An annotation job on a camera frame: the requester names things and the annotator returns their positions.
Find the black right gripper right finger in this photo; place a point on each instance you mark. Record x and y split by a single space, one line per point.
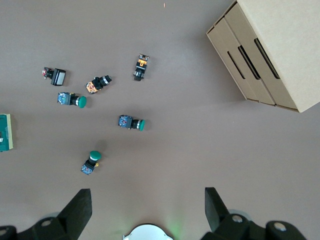
225 222

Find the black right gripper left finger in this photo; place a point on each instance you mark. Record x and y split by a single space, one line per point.
67 217

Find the green mushroom push button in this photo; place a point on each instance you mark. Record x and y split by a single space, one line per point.
72 100
130 122
92 158

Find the brown cardboard slotted box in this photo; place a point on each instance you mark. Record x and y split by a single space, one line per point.
282 50

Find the orange black selector switch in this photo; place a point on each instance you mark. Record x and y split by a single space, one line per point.
140 65
96 85

